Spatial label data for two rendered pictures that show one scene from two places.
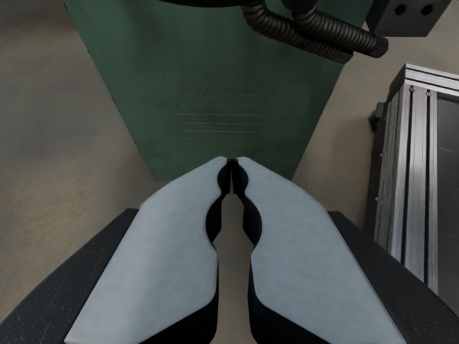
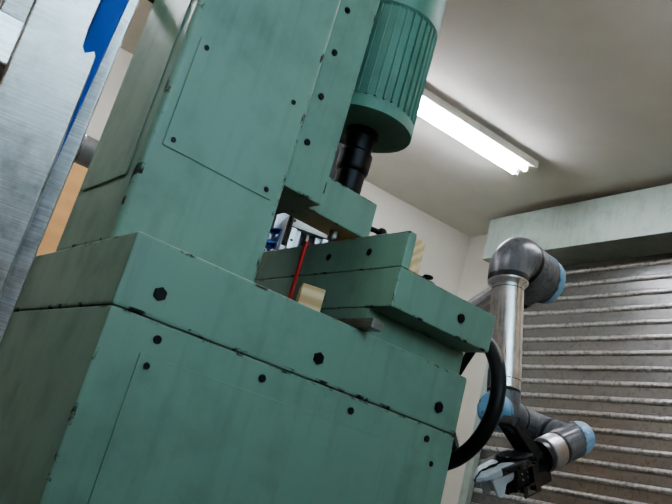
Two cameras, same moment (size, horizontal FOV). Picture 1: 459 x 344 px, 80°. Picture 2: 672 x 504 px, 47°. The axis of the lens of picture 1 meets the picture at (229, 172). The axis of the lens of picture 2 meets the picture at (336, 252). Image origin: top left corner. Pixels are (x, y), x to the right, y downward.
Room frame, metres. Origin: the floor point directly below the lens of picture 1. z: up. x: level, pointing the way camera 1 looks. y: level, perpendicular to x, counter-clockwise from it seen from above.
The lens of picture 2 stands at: (1.26, 1.09, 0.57)
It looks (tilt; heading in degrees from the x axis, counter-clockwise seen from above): 17 degrees up; 236
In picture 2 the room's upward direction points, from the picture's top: 16 degrees clockwise
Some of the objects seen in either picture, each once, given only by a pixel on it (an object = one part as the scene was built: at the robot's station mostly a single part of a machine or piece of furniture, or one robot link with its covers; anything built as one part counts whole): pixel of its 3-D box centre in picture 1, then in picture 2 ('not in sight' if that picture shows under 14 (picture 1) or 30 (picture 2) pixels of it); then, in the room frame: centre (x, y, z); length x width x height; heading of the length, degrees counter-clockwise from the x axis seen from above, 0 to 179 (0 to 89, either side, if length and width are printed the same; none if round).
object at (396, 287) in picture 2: not in sight; (343, 323); (0.45, -0.03, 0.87); 0.61 x 0.30 x 0.06; 91
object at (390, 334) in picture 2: not in sight; (333, 342); (0.50, 0.02, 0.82); 0.40 x 0.21 x 0.04; 91
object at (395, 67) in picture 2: not in sight; (383, 59); (0.56, 0.02, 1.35); 0.18 x 0.18 x 0.31
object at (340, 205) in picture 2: not in sight; (329, 212); (0.58, 0.02, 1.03); 0.14 x 0.07 x 0.09; 1
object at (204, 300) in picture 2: not in sight; (234, 344); (0.68, 0.03, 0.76); 0.57 x 0.45 x 0.09; 1
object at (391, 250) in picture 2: not in sight; (289, 264); (0.60, -0.02, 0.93); 0.60 x 0.02 x 0.06; 91
